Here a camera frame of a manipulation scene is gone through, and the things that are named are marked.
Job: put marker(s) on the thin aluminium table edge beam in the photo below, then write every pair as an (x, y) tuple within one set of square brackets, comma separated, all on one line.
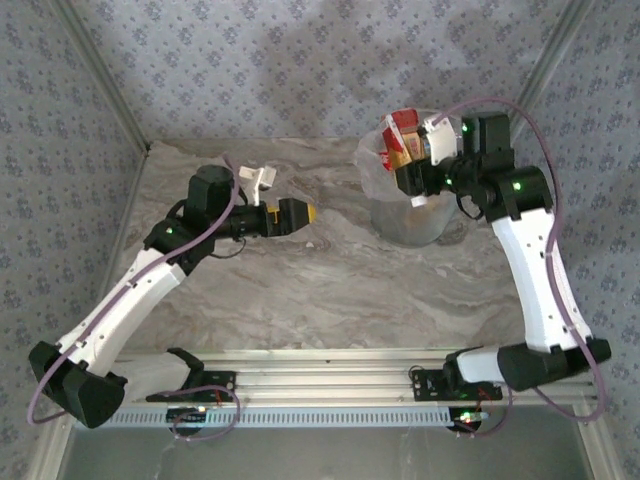
[(320, 356)]

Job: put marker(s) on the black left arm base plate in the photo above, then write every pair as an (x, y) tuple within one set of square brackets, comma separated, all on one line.
[(220, 385)]

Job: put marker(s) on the small controller board with LED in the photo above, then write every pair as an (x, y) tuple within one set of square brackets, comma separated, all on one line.
[(467, 417), (187, 414)]

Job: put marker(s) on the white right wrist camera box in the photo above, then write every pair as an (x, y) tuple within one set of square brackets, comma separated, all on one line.
[(442, 142)]

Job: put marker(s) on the clear plastic bin liner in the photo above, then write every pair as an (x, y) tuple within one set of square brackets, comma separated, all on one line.
[(365, 165)]

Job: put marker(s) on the wide aluminium slotted beam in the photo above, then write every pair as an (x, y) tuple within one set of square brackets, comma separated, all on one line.
[(320, 385)]

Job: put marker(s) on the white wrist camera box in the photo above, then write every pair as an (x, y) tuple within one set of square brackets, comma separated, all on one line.
[(257, 177), (442, 142)]

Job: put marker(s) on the aluminium frame post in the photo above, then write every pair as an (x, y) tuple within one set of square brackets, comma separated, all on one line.
[(545, 70), (100, 75)]

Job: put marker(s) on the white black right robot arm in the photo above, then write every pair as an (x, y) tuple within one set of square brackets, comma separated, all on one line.
[(535, 290)]

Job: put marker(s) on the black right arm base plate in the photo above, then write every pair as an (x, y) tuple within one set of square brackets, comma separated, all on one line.
[(425, 387)]

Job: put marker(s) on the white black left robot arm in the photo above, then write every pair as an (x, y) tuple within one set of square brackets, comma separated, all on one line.
[(120, 310)]

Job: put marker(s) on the brown tea bottle red label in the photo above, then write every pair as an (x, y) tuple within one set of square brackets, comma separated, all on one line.
[(407, 150)]

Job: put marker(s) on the translucent plastic bin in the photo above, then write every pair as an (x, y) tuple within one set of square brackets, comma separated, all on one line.
[(410, 225)]

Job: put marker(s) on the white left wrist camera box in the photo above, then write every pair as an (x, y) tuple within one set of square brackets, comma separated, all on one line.
[(257, 177)]

